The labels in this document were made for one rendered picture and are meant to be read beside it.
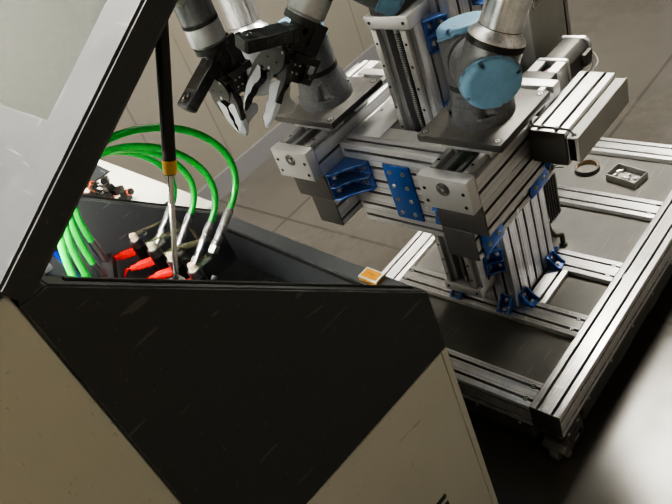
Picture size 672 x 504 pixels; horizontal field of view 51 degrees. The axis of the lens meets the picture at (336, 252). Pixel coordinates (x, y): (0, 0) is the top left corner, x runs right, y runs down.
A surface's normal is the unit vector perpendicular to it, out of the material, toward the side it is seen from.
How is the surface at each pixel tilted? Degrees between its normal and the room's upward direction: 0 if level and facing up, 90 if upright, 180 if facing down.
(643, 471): 0
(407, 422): 90
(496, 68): 97
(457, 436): 90
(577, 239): 0
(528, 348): 0
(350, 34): 90
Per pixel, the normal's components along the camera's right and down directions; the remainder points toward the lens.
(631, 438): -0.32, -0.74
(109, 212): 0.68, 0.26
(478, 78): 0.07, 0.69
